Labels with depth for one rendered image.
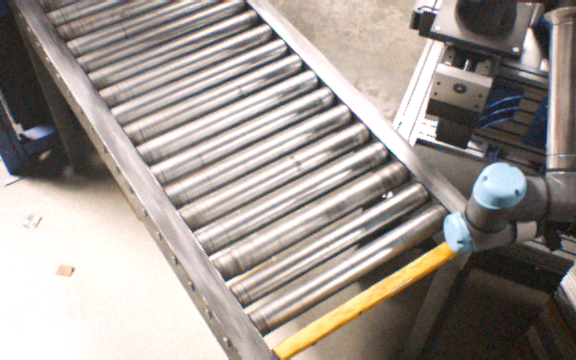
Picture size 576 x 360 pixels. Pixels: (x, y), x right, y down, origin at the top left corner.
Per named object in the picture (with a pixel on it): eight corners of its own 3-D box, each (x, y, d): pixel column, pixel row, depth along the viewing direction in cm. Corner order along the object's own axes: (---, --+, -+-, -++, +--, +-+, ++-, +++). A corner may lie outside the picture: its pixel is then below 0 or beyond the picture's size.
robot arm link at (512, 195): (544, 160, 108) (523, 198, 117) (477, 158, 108) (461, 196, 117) (554, 198, 103) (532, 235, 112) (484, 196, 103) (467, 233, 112)
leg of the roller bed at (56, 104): (90, 169, 234) (37, 17, 179) (75, 176, 232) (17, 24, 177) (84, 158, 236) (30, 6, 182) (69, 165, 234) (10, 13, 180)
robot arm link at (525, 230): (509, 252, 120) (491, 216, 124) (531, 247, 120) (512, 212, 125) (522, 230, 114) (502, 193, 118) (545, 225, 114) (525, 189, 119)
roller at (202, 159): (339, 109, 151) (341, 93, 147) (155, 197, 135) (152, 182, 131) (326, 95, 154) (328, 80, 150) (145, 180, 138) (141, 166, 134)
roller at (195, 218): (377, 141, 143) (370, 120, 141) (187, 239, 127) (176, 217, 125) (365, 140, 147) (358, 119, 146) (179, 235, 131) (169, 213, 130)
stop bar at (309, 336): (472, 248, 124) (474, 242, 122) (280, 367, 109) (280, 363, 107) (460, 235, 125) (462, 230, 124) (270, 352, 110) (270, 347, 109)
